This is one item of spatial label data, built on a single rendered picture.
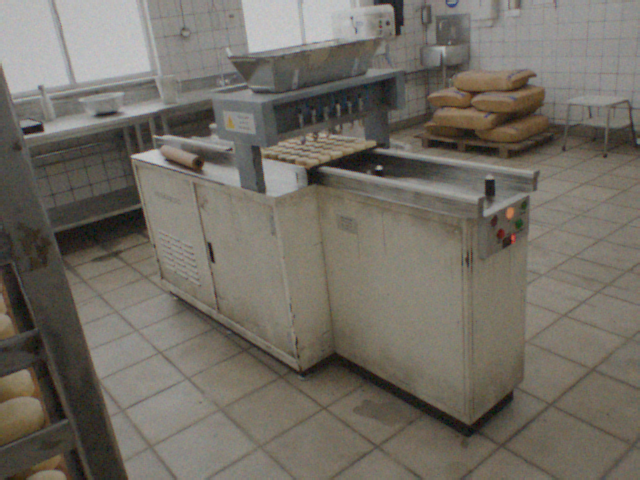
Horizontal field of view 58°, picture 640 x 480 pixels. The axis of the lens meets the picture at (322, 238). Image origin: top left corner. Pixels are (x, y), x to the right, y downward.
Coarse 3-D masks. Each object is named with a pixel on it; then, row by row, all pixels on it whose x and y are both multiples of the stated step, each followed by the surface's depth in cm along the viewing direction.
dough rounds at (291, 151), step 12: (288, 144) 249; (300, 144) 247; (312, 144) 243; (324, 144) 240; (336, 144) 239; (348, 144) 236; (360, 144) 234; (372, 144) 233; (264, 156) 237; (276, 156) 232; (288, 156) 228; (300, 156) 228; (312, 156) 224; (324, 156) 221; (336, 156) 223
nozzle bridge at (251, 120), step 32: (224, 96) 218; (256, 96) 208; (288, 96) 201; (320, 96) 221; (352, 96) 232; (384, 96) 242; (224, 128) 218; (256, 128) 202; (288, 128) 215; (320, 128) 218; (384, 128) 251; (256, 160) 211
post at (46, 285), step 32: (0, 64) 38; (0, 96) 38; (0, 128) 39; (0, 160) 39; (0, 192) 40; (32, 192) 41; (32, 224) 41; (32, 256) 42; (32, 288) 43; (64, 288) 44; (64, 320) 44; (64, 352) 45; (64, 384) 46; (96, 384) 47; (96, 416) 48; (96, 448) 49
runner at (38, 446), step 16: (32, 432) 49; (48, 432) 49; (64, 432) 50; (0, 448) 47; (16, 448) 48; (32, 448) 49; (48, 448) 50; (64, 448) 50; (0, 464) 48; (16, 464) 48; (32, 464) 49
